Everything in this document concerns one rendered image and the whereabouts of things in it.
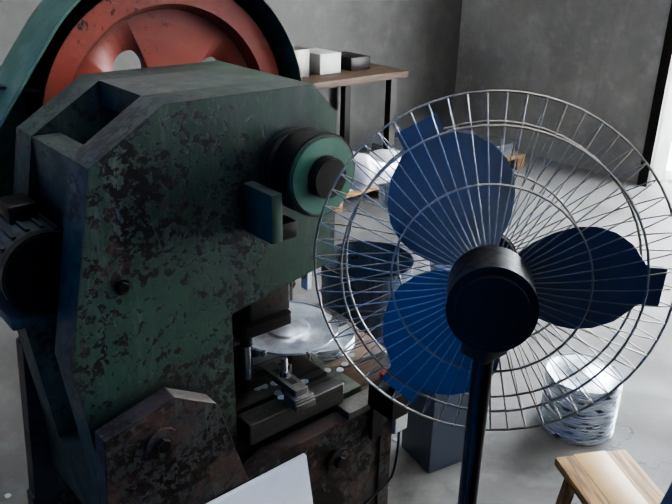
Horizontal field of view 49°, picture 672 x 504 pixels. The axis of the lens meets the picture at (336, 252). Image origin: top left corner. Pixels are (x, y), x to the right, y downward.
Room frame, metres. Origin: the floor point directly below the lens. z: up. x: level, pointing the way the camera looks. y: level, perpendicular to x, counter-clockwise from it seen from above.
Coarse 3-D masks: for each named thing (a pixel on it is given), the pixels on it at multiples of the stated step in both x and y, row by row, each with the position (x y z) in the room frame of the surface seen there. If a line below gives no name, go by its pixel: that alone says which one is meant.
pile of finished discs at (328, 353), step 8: (344, 328) 2.52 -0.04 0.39; (352, 328) 2.51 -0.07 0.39; (344, 336) 2.46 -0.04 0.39; (352, 336) 2.46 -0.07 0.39; (336, 344) 2.40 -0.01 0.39; (344, 344) 2.40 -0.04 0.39; (312, 352) 2.34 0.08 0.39; (320, 352) 2.33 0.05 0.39; (328, 352) 2.34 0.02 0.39; (336, 352) 2.36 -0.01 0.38; (328, 360) 2.34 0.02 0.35
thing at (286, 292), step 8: (280, 288) 1.71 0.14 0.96; (288, 288) 1.72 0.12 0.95; (272, 296) 1.69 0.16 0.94; (280, 296) 1.71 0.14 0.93; (288, 296) 1.72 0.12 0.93; (256, 304) 1.66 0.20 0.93; (264, 304) 1.67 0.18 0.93; (272, 304) 1.69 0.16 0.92; (280, 304) 1.71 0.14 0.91; (288, 304) 1.72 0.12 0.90; (240, 312) 1.68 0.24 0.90; (248, 312) 1.65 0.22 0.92; (256, 312) 1.66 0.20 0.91; (264, 312) 1.67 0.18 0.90; (272, 312) 1.69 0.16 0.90; (248, 320) 1.65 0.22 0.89
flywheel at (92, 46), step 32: (96, 0) 1.88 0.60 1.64; (128, 0) 1.91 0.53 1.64; (160, 0) 1.97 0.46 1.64; (192, 0) 2.03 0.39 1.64; (224, 0) 2.09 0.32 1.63; (64, 32) 1.83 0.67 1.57; (96, 32) 1.85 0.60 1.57; (128, 32) 1.94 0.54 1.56; (160, 32) 2.00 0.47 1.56; (192, 32) 2.06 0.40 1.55; (224, 32) 2.13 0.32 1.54; (256, 32) 2.16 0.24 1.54; (64, 64) 1.80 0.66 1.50; (96, 64) 1.88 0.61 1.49; (160, 64) 2.00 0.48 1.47; (256, 64) 2.16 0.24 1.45; (32, 96) 1.81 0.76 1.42
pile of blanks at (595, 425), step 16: (544, 384) 2.48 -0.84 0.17; (544, 400) 2.45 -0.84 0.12; (560, 400) 2.38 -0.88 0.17; (576, 400) 2.34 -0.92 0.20; (592, 400) 2.33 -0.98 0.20; (608, 400) 2.33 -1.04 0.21; (544, 416) 2.43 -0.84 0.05; (560, 416) 2.37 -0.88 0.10; (576, 416) 2.33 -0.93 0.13; (592, 416) 2.32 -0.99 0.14; (608, 416) 2.34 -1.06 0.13; (560, 432) 2.36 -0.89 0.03; (576, 432) 2.33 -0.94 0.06; (592, 432) 2.32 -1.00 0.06; (608, 432) 2.35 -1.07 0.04
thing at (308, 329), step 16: (304, 304) 1.95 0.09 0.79; (304, 320) 1.84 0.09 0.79; (320, 320) 1.86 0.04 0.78; (336, 320) 1.85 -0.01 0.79; (256, 336) 1.76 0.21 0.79; (272, 336) 1.76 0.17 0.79; (288, 336) 1.75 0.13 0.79; (304, 336) 1.77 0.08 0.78; (320, 336) 1.77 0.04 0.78; (272, 352) 1.67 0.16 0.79; (288, 352) 1.68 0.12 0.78; (304, 352) 1.68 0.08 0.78
